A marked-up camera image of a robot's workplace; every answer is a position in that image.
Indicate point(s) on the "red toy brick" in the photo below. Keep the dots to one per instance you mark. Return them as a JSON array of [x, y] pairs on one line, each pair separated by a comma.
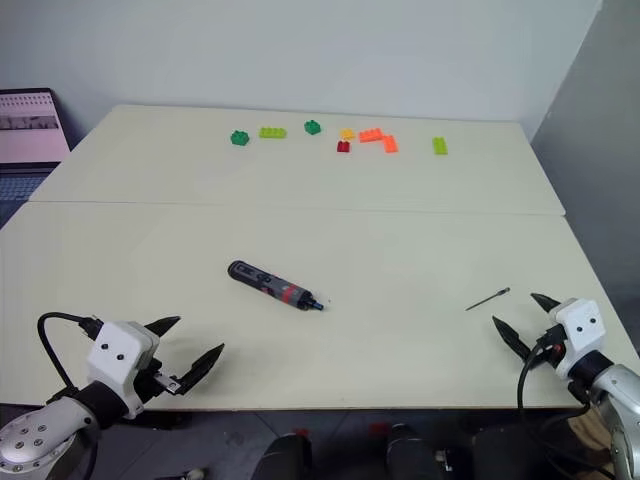
[[343, 147]]

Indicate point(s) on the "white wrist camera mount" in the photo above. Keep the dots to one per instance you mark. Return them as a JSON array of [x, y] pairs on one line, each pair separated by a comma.
[[582, 320], [112, 350]]

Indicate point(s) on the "dark rounded shape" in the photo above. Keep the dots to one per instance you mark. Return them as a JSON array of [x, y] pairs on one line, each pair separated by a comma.
[[410, 455], [285, 457]]

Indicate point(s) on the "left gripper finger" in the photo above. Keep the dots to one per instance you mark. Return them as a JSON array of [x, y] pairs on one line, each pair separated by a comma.
[[200, 367], [161, 328]]

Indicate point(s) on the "yellow toy brick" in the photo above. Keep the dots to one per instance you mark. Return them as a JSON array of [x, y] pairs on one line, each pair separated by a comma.
[[347, 134]]

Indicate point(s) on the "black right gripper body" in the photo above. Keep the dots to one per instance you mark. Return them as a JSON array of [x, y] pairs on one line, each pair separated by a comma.
[[550, 347]]

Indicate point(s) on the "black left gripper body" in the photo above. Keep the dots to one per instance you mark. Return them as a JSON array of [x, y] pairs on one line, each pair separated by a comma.
[[150, 382]]

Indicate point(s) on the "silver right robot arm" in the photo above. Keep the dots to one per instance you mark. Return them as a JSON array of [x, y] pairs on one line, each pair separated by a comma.
[[620, 395]]

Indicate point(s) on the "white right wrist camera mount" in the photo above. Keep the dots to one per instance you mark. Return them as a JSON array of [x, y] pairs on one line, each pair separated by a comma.
[[582, 320]]

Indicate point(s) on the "dark green toy brick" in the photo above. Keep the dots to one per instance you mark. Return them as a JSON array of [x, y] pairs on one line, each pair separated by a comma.
[[312, 127], [240, 138]]

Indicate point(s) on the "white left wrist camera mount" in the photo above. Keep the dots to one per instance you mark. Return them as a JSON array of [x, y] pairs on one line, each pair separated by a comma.
[[112, 350]]

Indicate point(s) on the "metal screwdriver bit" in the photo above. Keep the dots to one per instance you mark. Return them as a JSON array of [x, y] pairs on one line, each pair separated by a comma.
[[487, 299]]

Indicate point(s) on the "orange toy brick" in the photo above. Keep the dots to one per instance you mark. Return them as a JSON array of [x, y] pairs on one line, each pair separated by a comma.
[[391, 145], [370, 135]]

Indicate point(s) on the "grey red electric screwdriver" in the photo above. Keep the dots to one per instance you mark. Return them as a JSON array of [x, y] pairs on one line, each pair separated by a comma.
[[270, 285]]

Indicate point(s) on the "open laptop computer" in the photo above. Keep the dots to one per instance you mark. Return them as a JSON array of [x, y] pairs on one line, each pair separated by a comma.
[[25, 125]]

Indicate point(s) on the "lime green toy brick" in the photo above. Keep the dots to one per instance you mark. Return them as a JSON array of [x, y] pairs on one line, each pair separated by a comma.
[[440, 145], [272, 133]]

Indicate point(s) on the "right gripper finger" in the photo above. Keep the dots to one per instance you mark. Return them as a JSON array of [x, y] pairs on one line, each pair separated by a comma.
[[510, 335], [546, 302]]

